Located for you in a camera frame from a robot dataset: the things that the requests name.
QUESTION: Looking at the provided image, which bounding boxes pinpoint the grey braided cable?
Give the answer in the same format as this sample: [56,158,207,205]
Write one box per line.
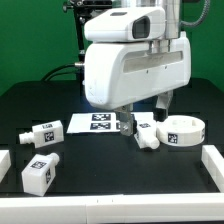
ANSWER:
[179,0,212,29]

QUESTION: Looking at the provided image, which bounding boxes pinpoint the white paper marker sheet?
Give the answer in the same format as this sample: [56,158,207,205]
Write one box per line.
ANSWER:
[66,111,159,134]

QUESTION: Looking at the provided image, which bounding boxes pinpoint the white right rail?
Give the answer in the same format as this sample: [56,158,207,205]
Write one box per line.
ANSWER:
[201,145,224,193]

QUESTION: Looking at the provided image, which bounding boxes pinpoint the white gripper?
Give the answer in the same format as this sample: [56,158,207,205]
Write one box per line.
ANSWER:
[84,33,191,136]

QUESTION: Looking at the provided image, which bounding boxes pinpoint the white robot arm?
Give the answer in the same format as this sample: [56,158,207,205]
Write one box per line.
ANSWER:
[84,0,191,136]

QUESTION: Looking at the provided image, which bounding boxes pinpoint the white rail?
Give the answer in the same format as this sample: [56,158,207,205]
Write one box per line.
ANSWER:
[201,145,224,193]
[0,193,224,224]

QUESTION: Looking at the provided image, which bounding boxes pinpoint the white round stool seat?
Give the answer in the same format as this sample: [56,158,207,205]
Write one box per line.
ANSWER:
[156,115,205,147]

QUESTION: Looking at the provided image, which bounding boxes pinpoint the black camera stand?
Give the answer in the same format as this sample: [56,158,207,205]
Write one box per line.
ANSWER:
[63,0,112,81]

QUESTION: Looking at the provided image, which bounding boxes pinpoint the white left block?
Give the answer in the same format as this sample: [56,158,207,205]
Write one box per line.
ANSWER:
[0,150,11,182]

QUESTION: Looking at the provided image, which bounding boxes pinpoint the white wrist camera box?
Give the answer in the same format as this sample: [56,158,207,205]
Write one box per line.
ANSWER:
[84,7,166,42]

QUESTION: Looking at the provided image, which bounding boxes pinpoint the white front rail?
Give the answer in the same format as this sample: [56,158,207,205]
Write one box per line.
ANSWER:
[0,193,224,224]

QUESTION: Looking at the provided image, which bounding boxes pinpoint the black cables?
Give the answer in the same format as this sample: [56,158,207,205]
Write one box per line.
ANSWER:
[41,63,86,82]

